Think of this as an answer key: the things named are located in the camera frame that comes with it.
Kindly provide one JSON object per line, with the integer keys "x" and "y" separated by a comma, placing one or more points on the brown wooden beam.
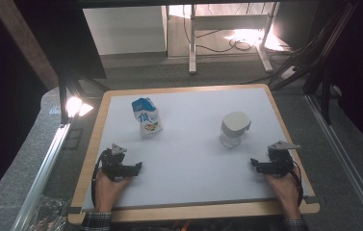
{"x": 25, "y": 38}

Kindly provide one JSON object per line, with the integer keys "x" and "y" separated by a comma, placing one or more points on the aluminium rail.
{"x": 41, "y": 179}
{"x": 346, "y": 166}

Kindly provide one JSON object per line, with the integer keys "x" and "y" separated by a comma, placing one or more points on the blue and white milk carton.
{"x": 147, "y": 117}

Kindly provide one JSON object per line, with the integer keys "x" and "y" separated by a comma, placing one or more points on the white work board wooden frame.
{"x": 188, "y": 160}

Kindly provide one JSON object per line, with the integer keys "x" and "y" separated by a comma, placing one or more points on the white cabinet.
{"x": 124, "y": 29}

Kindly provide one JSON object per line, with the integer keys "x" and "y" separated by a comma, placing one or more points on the bright lamp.
{"x": 74, "y": 106}

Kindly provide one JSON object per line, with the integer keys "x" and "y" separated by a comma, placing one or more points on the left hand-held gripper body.
{"x": 113, "y": 163}

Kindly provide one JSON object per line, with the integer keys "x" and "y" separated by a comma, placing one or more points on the person's right hand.
{"x": 286, "y": 189}

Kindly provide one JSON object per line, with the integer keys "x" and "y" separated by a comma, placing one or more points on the white desk frame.
{"x": 192, "y": 48}

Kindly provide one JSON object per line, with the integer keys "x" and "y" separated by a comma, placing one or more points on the black tripod stand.
{"x": 325, "y": 83}

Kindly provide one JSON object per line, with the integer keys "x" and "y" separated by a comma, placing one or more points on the person's left hand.
{"x": 107, "y": 192}

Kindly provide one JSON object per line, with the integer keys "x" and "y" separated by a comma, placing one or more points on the black mat clamp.
{"x": 73, "y": 210}
{"x": 314, "y": 200}

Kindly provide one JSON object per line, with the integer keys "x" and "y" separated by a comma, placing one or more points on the clear plastic bag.
{"x": 49, "y": 211}

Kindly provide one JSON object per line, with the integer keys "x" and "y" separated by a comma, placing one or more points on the white container with hinged lid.
{"x": 235, "y": 123}

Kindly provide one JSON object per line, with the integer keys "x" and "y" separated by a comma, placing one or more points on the white power strip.
{"x": 288, "y": 72}

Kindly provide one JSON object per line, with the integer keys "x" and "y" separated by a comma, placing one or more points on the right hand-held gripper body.
{"x": 280, "y": 162}

